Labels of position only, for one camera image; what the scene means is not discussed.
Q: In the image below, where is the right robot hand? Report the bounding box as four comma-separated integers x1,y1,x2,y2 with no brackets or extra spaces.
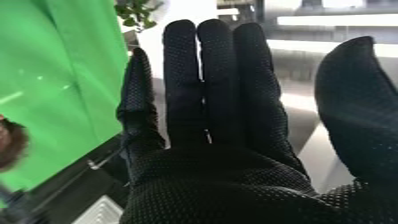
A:
116,18,398,224

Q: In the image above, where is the person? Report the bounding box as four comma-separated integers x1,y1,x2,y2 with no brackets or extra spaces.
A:
0,113,32,174

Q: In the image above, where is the green potted plant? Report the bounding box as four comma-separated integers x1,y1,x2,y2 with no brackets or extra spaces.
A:
114,0,165,33

